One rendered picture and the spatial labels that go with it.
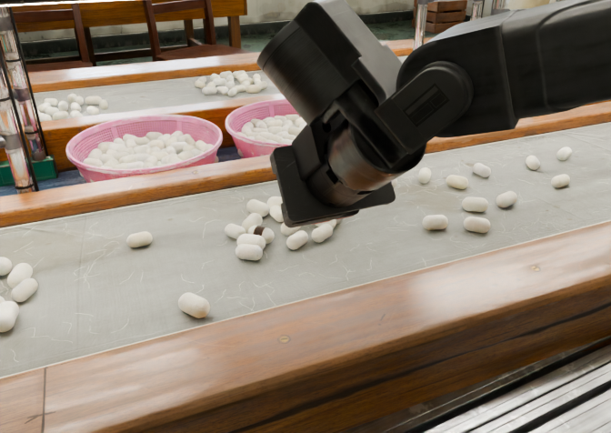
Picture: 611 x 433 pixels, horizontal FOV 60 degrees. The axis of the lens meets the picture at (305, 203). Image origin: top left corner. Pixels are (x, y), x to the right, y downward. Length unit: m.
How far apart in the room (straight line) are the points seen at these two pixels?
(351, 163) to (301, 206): 0.09
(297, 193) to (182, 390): 0.19
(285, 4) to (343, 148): 5.86
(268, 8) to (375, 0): 1.38
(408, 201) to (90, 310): 0.46
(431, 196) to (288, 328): 0.38
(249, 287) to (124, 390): 0.19
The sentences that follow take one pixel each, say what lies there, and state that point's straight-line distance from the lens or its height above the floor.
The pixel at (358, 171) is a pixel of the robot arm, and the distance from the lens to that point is 0.37.
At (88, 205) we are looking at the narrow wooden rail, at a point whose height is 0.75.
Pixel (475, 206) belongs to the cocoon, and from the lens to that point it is 0.79.
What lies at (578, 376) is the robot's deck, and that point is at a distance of 0.68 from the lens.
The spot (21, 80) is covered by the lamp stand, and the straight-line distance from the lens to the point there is 1.06.
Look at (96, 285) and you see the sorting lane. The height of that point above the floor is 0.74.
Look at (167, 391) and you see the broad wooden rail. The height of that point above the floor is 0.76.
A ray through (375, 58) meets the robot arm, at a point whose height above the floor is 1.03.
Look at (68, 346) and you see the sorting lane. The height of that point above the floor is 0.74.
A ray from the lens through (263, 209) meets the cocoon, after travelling 0.74.
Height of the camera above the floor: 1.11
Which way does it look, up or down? 28 degrees down
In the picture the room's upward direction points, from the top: straight up
